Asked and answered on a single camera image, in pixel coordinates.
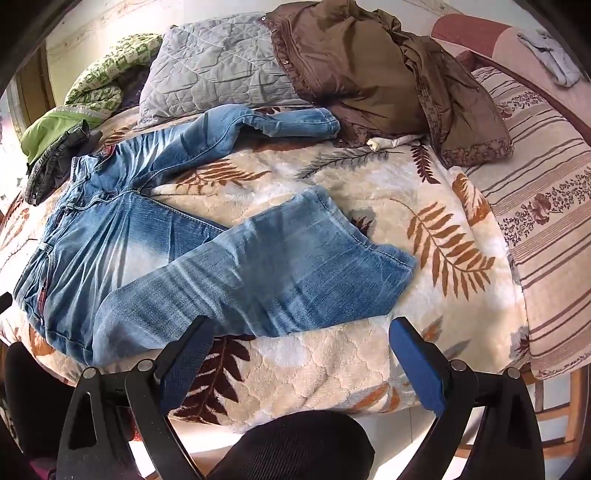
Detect small white cloth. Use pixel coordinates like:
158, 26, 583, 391
367, 134, 423, 153

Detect dark grey denim garment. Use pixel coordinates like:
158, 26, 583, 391
24, 119, 103, 206

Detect striped floral bedsheet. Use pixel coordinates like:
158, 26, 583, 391
462, 67, 591, 381

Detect light grey cloth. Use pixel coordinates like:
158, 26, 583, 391
517, 30, 580, 86

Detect cream leaf-print blanket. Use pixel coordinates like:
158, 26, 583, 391
0, 104, 532, 435

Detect blue denim pants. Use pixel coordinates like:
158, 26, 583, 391
13, 104, 416, 367

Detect plain green cloth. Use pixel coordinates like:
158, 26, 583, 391
21, 105, 105, 164

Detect wooden bed frame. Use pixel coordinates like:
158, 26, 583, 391
531, 364, 591, 457

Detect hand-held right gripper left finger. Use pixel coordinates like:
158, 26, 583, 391
56, 316, 215, 480

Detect grey quilted pillow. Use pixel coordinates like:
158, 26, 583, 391
136, 13, 315, 130

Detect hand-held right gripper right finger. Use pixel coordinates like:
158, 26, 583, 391
389, 318, 546, 480

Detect brown jacket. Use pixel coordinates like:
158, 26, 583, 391
268, 0, 513, 169

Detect green patterned cloth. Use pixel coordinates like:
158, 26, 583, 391
65, 33, 163, 118

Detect pink padded headboard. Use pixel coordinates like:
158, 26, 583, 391
431, 14, 591, 139

